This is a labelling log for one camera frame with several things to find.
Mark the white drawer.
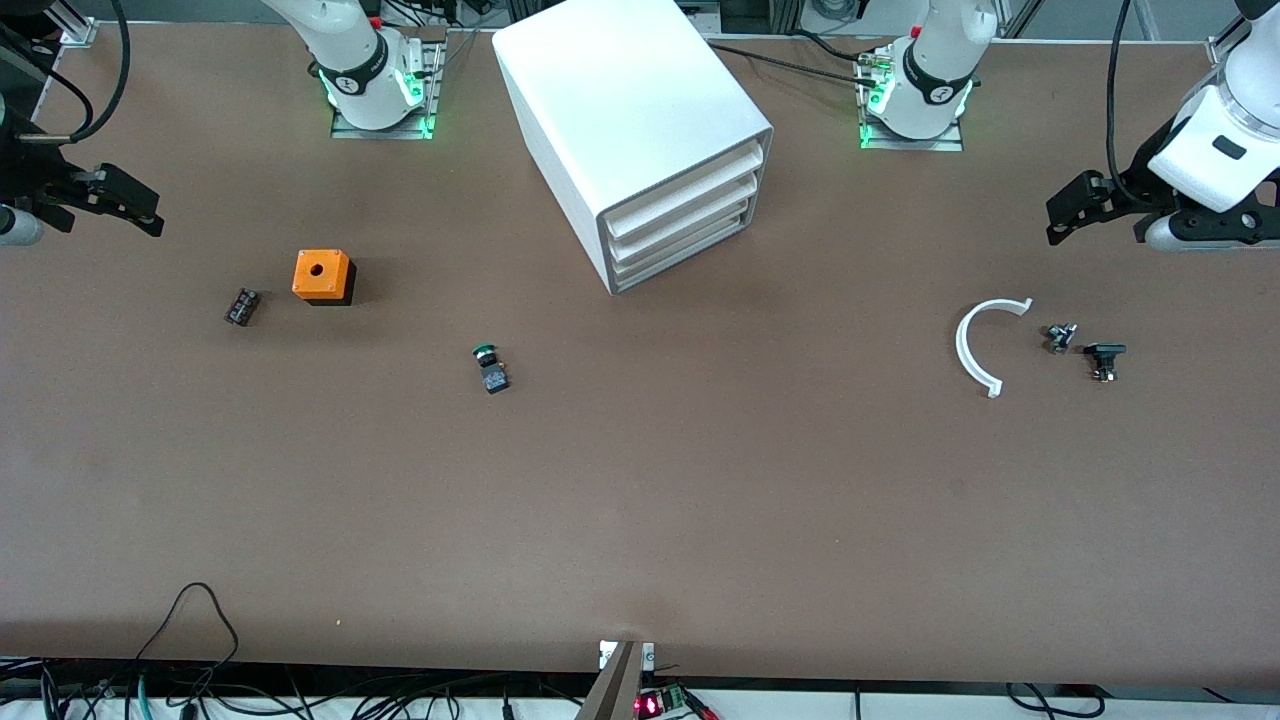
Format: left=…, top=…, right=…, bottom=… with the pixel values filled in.
left=607, top=140, right=766, bottom=241
left=612, top=200, right=753, bottom=291
left=610, top=172, right=763, bottom=267

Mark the green push button switch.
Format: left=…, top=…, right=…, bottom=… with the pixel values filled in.
left=472, top=343, right=511, bottom=395

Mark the white drawer cabinet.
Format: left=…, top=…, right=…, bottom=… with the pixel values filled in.
left=492, top=0, right=774, bottom=296

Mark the orange box with hole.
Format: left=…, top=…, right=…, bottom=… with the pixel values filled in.
left=292, top=249, right=357, bottom=307

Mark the circuit board with red light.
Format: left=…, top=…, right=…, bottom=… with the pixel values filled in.
left=635, top=684, right=701, bottom=720

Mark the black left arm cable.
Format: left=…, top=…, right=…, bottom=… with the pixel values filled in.
left=1105, top=0, right=1136, bottom=206

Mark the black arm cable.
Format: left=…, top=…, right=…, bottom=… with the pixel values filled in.
left=60, top=0, right=133, bottom=143
left=1105, top=0, right=1136, bottom=206

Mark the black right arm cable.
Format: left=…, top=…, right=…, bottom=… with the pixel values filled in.
left=60, top=0, right=133, bottom=143

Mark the aluminium frame profile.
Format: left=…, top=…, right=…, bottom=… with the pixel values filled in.
left=55, top=0, right=101, bottom=46
left=1205, top=15, right=1251, bottom=66

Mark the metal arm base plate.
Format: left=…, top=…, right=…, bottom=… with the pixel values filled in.
left=330, top=40, right=446, bottom=141
left=858, top=50, right=966, bottom=153

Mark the white semicircular bracket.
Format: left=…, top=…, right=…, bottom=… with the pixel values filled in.
left=955, top=297, right=1034, bottom=399

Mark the black cable on table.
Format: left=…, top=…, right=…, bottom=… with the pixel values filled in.
left=708, top=42, right=881, bottom=89

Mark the black looped cable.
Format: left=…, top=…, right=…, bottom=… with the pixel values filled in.
left=135, top=582, right=241, bottom=691

